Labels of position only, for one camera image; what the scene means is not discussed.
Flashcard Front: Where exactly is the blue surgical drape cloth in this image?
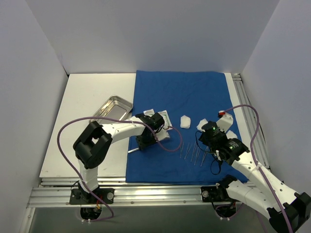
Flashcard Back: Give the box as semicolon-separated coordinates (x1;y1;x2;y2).
125;70;247;185

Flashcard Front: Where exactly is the aluminium right rail frame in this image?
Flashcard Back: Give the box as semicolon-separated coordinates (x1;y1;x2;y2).
232;74;271;171

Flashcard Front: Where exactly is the suture packet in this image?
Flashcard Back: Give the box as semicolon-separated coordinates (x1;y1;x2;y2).
143;109;155;117
158;110;172;130

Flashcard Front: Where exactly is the stainless steel tray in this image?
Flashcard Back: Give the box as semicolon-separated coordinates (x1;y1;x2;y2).
89;95;133;124

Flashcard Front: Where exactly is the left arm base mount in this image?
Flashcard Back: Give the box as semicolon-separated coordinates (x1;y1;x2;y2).
69;186;115;221

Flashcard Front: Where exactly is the left suture packet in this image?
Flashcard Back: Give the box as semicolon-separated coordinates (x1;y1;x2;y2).
143;109;155;117

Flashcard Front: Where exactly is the white gauze pad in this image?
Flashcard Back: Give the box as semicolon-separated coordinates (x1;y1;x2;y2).
180;115;191;129
196;118;208;132
226;130;238;139

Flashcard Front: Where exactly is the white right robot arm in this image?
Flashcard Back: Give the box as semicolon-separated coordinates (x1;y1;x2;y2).
199;121;311;233

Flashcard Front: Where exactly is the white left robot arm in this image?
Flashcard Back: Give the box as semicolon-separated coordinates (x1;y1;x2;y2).
73;113;170;203

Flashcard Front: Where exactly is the aluminium rail frame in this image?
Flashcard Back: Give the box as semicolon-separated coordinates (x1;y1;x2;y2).
232;74;271;171
24;177;290;233

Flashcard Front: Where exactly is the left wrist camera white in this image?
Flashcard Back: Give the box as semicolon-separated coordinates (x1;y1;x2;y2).
156;129;170;141

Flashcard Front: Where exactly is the right suture packet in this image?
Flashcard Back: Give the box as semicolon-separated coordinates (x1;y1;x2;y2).
158;110;172;130

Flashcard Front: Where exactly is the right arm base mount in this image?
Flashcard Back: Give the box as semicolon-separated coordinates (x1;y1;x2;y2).
200;186;238;221

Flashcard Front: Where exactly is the aluminium front rail frame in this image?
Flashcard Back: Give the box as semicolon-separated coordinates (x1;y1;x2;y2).
24;177;290;233

